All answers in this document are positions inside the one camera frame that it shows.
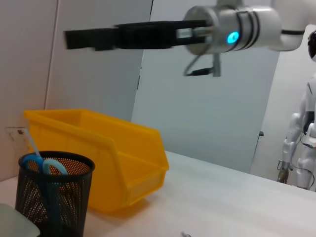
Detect black mesh pen holder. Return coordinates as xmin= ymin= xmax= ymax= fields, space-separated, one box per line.
xmin=15 ymin=151 xmax=96 ymax=237

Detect white humanoid robot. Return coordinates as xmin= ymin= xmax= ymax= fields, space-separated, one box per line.
xmin=277 ymin=24 xmax=316 ymax=193

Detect yellow plastic bin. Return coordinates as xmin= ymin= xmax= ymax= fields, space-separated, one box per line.
xmin=24 ymin=108 xmax=170 ymax=214

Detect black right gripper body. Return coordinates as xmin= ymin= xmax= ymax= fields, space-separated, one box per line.
xmin=113 ymin=19 xmax=213 ymax=50

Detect metal wall panel hinge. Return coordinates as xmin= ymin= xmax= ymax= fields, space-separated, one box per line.
xmin=136 ymin=66 xmax=143 ymax=90

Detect blue plastic scissors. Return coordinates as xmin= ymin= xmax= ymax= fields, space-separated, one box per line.
xmin=21 ymin=152 xmax=68 ymax=223

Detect transparent plastic ruler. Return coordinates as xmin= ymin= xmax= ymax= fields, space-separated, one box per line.
xmin=5 ymin=126 xmax=43 ymax=158

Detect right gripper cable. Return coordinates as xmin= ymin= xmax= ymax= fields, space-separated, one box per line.
xmin=182 ymin=52 xmax=222 ymax=78

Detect pale green glass fruit plate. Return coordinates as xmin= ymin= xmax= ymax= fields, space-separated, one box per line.
xmin=0 ymin=203 xmax=41 ymax=237

